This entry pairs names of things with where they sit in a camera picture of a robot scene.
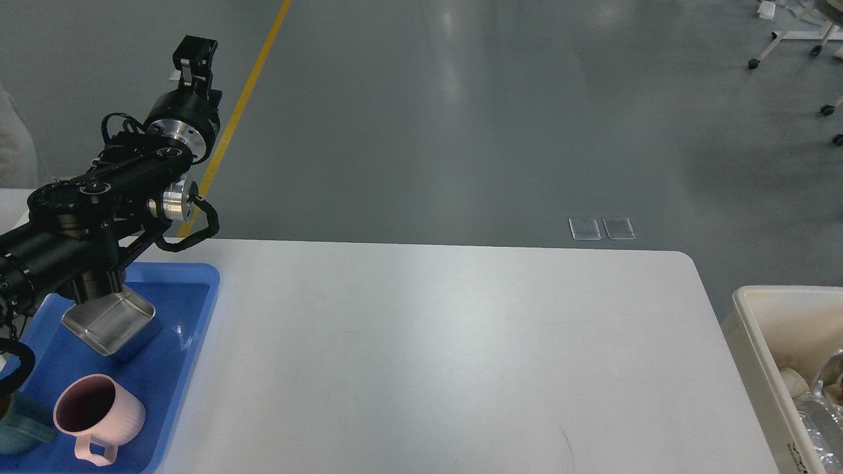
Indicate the blue plastic tray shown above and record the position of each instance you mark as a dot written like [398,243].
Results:
[184,295]

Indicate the stainless steel rectangular tray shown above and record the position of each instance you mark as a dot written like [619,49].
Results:
[118,325]

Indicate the white bin right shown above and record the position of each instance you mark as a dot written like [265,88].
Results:
[779,335]

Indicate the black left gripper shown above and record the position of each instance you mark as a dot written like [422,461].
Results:
[184,114]

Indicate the teal mug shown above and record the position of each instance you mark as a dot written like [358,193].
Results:
[25,424]

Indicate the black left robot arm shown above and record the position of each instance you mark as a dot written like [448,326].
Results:
[83,232]

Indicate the person in white clothes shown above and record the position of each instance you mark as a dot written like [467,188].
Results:
[19,163]

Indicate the aluminium foil tray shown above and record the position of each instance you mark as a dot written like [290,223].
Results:
[821,415]

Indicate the pink plastic mug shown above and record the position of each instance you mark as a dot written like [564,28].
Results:
[100,415]

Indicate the white wheeled cart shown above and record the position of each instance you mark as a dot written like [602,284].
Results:
[830,29]

